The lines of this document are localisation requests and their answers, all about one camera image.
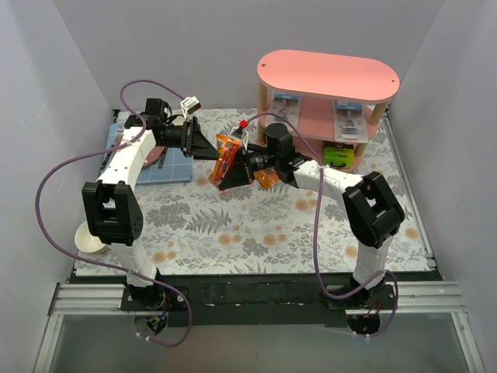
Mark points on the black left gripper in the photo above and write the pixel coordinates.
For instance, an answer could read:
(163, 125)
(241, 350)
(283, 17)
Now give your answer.
(186, 137)

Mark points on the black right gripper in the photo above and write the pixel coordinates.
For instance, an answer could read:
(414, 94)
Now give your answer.
(247, 166)

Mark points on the orange small razor packet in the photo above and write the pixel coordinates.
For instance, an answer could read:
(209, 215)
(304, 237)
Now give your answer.
(227, 150)

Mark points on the orange long snack packet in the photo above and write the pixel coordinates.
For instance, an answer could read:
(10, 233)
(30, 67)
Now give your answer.
(266, 178)

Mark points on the blue razor blister pack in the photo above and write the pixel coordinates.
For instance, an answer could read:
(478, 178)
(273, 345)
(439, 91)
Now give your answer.
(350, 124)
(287, 106)

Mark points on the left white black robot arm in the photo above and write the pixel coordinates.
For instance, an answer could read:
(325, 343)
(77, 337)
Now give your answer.
(113, 215)

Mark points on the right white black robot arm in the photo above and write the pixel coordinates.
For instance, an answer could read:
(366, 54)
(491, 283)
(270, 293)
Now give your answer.
(373, 210)

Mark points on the pink three-tier shelf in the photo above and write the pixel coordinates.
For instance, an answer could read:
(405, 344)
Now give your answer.
(320, 79)

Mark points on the blue checkered placemat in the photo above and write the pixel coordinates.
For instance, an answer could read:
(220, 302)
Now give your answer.
(176, 169)

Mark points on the pink dotted plate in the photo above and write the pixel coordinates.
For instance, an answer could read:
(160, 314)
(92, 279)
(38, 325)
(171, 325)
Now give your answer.
(153, 156)

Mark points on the floral tablecloth mat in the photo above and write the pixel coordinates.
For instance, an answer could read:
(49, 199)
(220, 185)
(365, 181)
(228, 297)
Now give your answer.
(192, 228)

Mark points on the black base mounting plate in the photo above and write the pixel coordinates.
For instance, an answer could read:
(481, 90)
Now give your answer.
(258, 299)

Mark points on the white ceramic bowl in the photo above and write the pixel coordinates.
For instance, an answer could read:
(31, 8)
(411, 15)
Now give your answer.
(86, 242)

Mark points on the black handled spoon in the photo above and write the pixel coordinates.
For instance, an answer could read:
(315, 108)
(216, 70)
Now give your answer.
(161, 158)

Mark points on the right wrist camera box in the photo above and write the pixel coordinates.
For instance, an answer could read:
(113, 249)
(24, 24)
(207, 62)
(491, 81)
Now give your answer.
(239, 131)

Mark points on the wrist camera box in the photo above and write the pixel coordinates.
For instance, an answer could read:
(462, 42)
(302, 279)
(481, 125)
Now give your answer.
(189, 106)
(239, 131)

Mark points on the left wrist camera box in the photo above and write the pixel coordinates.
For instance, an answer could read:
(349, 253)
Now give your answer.
(189, 106)

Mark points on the black handled fork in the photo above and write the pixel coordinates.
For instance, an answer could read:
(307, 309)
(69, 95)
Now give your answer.
(116, 142)

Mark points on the aluminium frame rail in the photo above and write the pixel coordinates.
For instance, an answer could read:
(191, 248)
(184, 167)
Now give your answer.
(107, 296)

